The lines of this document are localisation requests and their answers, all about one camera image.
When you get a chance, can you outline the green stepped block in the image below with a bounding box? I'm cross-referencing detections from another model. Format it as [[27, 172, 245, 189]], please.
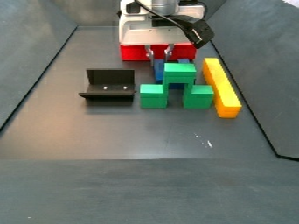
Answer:
[[139, 59, 214, 109]]

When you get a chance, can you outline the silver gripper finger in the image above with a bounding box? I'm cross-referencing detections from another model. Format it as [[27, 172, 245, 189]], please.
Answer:
[[165, 44, 174, 61], [145, 45, 155, 67]]

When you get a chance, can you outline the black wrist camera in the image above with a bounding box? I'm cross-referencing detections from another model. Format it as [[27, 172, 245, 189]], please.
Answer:
[[173, 15, 216, 49]]

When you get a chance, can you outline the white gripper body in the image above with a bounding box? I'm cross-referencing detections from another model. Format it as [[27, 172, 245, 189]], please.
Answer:
[[119, 0, 206, 46]]

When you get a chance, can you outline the yellow long block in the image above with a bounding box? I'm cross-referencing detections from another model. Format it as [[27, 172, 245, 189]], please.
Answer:
[[202, 58, 242, 118]]

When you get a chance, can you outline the red base board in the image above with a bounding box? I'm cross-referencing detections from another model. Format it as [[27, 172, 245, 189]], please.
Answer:
[[119, 43, 197, 61]]

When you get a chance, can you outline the blue U-shaped block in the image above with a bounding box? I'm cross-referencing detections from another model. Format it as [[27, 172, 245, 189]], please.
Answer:
[[154, 59, 185, 89]]

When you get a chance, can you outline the black angle fixture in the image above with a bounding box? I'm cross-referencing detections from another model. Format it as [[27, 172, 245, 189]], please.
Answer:
[[79, 68, 137, 99]]

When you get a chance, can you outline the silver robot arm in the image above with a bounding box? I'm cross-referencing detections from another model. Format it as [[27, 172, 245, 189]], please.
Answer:
[[118, 0, 206, 63]]

